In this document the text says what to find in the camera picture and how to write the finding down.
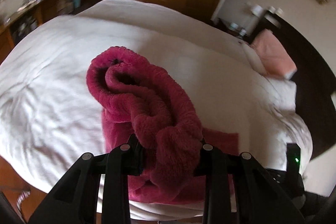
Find white bed duvet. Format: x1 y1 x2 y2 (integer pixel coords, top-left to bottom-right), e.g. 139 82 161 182
1 0 313 192

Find wooden side desk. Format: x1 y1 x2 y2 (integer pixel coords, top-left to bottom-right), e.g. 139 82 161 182
1 0 59 63

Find magenta fleece pants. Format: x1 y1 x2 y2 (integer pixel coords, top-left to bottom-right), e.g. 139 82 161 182
87 46 239 204

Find dark wooden headboard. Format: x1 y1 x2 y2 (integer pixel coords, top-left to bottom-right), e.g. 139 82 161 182
262 12 336 162

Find pink pillow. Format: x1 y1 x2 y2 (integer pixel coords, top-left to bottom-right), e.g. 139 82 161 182
251 29 297 80

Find white bedside lamp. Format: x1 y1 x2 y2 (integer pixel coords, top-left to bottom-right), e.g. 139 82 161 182
246 5 264 34

